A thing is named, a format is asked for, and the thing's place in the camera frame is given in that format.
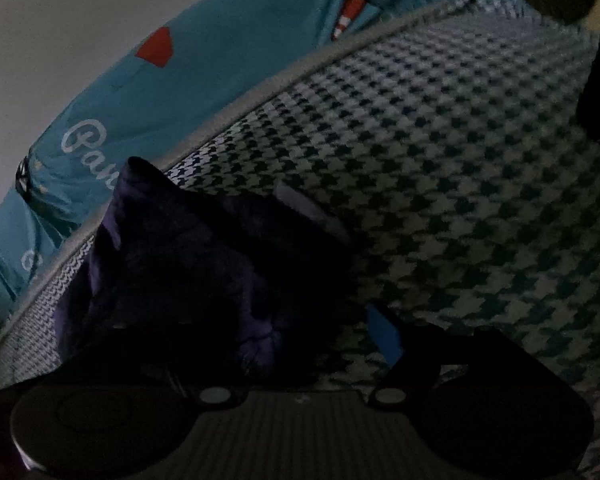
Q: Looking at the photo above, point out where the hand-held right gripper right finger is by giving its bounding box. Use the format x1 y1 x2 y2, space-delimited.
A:
366 303 567 409

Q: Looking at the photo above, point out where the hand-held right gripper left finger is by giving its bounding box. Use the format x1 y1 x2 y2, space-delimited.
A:
55 324 247 409

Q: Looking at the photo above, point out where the purple floral garment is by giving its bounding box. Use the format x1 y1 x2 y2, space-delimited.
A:
51 156 357 381

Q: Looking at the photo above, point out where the houndstooth mattress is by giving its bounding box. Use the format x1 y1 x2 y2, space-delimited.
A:
0 0 600 480

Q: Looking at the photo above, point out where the blue printed bed bumper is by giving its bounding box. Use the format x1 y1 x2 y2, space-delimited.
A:
0 0 486 321

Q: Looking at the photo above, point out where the black white striped strap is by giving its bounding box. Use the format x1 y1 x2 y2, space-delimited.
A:
15 156 34 195

